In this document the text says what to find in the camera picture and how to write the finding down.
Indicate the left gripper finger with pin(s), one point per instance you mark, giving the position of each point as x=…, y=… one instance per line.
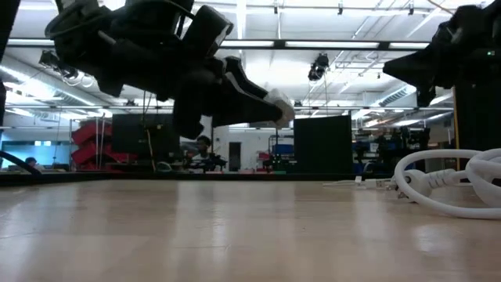
x=242, y=109
x=282, y=105

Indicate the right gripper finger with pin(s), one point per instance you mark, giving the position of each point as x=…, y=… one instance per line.
x=411, y=77
x=417, y=62

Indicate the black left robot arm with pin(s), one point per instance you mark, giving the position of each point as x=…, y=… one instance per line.
x=129, y=51

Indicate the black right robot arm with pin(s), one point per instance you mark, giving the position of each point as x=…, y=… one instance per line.
x=473, y=35

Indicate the person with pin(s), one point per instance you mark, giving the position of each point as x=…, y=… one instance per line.
x=32, y=162
x=203, y=147

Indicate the black partition panel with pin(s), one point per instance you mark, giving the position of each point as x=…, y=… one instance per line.
x=323, y=145

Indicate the black panel with yellow edge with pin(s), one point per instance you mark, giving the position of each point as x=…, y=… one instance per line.
x=477, y=125

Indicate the background robot workstation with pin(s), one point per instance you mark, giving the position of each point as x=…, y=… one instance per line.
x=391, y=149

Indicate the black monitor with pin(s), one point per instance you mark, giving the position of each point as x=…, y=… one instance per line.
x=133, y=135

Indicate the overhead light bar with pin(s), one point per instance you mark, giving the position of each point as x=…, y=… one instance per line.
x=329, y=44

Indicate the red stacked crates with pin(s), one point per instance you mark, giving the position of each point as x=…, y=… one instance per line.
x=88, y=145

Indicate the black hanging overhead camera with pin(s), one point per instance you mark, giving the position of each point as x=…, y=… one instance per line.
x=319, y=66

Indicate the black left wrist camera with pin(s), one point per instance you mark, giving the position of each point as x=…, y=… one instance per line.
x=205, y=31

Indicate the black aluminium table frame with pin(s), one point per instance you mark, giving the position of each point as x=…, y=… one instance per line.
x=156, y=177

